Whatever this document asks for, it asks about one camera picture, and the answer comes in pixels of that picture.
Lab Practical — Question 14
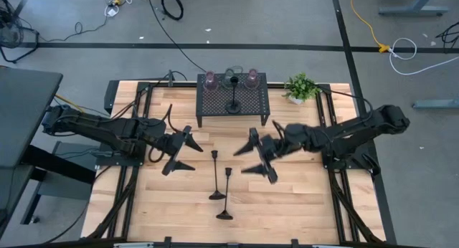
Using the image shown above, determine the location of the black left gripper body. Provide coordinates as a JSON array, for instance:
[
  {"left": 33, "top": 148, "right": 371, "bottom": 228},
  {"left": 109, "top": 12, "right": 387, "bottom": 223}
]
[{"left": 156, "top": 125, "right": 193, "bottom": 177}]

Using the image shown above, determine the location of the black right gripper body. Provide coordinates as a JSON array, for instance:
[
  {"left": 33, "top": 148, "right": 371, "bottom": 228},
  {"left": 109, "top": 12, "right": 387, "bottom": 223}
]
[{"left": 249, "top": 127, "right": 288, "bottom": 186}]

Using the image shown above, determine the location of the tall black candlestick holder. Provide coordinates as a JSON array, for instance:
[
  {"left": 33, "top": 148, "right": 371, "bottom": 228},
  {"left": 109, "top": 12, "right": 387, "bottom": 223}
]
[
  {"left": 208, "top": 150, "right": 227, "bottom": 201},
  {"left": 215, "top": 167, "right": 234, "bottom": 221},
  {"left": 224, "top": 75, "right": 242, "bottom": 115}
]

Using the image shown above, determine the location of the pink glass candle holder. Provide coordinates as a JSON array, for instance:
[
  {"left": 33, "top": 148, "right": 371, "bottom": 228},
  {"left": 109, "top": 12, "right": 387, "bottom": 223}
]
[
  {"left": 244, "top": 68, "right": 261, "bottom": 90},
  {"left": 202, "top": 70, "right": 219, "bottom": 92}
]

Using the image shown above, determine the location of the grey glass candle holder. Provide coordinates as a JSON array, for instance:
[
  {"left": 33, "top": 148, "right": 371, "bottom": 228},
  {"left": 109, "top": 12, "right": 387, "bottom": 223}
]
[{"left": 221, "top": 67, "right": 238, "bottom": 90}]

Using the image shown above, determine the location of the black perforated metal shelf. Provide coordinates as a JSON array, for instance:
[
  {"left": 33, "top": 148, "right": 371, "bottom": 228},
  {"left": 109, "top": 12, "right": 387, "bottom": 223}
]
[{"left": 195, "top": 72, "right": 271, "bottom": 128}]

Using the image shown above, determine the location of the small potted green plant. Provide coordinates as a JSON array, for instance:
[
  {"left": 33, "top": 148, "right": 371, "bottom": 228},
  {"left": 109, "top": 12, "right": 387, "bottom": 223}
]
[{"left": 282, "top": 72, "right": 321, "bottom": 105}]

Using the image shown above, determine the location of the black table corner plate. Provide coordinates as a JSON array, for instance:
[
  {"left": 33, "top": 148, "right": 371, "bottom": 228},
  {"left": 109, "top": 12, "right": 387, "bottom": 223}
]
[{"left": 103, "top": 80, "right": 120, "bottom": 115}]

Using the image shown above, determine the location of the dark grey desk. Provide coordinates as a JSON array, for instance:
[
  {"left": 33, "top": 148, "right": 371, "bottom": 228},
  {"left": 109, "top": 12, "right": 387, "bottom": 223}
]
[{"left": 0, "top": 65, "right": 97, "bottom": 238}]

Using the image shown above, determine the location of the grey floor bar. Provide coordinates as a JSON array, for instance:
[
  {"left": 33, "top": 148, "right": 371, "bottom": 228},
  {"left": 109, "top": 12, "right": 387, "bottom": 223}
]
[{"left": 412, "top": 99, "right": 459, "bottom": 110}]

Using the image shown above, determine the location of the grey table leg foot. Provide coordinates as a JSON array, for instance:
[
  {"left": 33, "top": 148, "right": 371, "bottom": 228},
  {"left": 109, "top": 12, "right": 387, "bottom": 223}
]
[{"left": 378, "top": 0, "right": 450, "bottom": 17}]

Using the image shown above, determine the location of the long black floor cable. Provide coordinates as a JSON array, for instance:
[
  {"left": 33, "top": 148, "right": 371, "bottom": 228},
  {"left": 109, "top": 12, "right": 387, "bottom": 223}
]
[{"left": 145, "top": 0, "right": 209, "bottom": 75}]

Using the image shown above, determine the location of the coiled black cable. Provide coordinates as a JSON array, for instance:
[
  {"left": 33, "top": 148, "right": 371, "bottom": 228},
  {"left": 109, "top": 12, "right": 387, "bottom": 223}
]
[{"left": 160, "top": 0, "right": 185, "bottom": 22}]

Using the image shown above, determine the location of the thin black fan cable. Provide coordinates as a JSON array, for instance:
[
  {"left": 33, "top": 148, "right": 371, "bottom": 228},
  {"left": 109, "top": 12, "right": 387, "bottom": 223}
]
[{"left": 38, "top": 15, "right": 109, "bottom": 43}]

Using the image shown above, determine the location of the yellow extension cable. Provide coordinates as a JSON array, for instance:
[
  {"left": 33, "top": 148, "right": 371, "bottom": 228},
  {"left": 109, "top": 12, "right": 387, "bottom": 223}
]
[{"left": 350, "top": 0, "right": 391, "bottom": 54}]

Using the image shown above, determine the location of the white cable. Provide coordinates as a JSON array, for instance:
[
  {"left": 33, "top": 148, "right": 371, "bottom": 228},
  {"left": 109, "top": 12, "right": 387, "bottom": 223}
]
[{"left": 388, "top": 37, "right": 459, "bottom": 77}]

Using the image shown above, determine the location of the black cable bundle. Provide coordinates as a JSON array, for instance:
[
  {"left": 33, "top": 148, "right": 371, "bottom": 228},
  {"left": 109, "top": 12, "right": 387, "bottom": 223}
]
[{"left": 435, "top": 21, "right": 459, "bottom": 49}]

